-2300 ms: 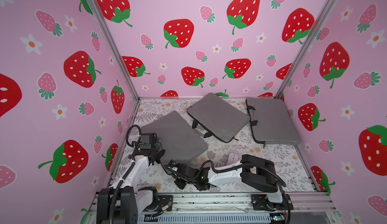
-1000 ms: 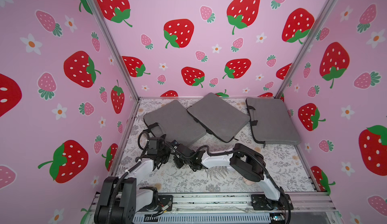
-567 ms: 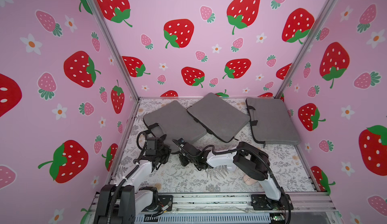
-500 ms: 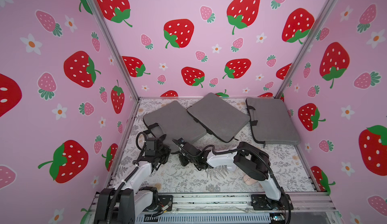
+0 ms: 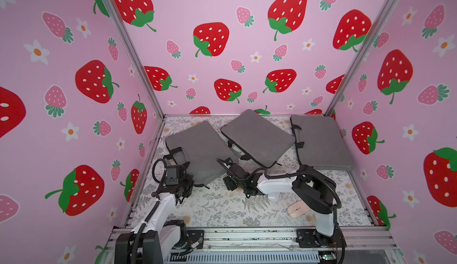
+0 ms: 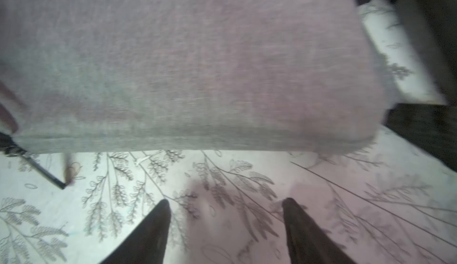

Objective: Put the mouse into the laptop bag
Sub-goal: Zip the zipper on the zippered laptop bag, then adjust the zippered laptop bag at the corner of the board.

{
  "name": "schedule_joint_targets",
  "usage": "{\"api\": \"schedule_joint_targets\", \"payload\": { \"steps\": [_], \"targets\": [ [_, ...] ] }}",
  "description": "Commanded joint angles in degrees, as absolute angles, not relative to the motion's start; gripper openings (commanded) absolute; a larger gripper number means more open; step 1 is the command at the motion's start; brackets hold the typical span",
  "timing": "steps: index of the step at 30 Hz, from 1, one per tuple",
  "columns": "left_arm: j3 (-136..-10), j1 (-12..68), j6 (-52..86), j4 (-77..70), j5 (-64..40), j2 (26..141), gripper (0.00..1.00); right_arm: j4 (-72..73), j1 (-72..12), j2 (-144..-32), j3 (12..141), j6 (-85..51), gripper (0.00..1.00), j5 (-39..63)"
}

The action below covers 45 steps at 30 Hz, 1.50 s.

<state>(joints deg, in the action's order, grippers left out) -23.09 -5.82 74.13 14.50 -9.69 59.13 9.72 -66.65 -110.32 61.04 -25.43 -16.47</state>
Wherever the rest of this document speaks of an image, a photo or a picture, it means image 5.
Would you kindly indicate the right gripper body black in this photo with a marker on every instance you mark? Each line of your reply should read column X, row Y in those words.
column 233, row 170

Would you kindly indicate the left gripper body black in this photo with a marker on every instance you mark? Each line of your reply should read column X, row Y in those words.
column 185, row 184

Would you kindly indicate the grey laptop bag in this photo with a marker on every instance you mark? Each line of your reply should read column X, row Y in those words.
column 319, row 144
column 259, row 139
column 198, row 148

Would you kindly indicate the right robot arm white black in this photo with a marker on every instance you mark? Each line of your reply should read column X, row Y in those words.
column 316, row 190

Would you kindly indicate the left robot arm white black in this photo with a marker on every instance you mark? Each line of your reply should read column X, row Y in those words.
column 154, row 237

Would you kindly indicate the white computer mouse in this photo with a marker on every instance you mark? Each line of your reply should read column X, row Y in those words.
column 274, row 197

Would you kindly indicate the pink computer mouse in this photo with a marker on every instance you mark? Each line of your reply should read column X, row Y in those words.
column 298, row 209

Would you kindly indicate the floral patterned table mat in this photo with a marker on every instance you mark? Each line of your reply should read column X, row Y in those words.
column 219, row 207

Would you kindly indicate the white ribbed vent strip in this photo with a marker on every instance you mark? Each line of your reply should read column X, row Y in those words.
column 246, row 258

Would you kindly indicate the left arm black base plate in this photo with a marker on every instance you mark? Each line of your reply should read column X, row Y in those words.
column 193, row 240

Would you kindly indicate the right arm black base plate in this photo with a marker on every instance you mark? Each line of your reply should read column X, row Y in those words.
column 308, row 238

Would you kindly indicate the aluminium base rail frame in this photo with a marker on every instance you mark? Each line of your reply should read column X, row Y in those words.
column 365, row 245

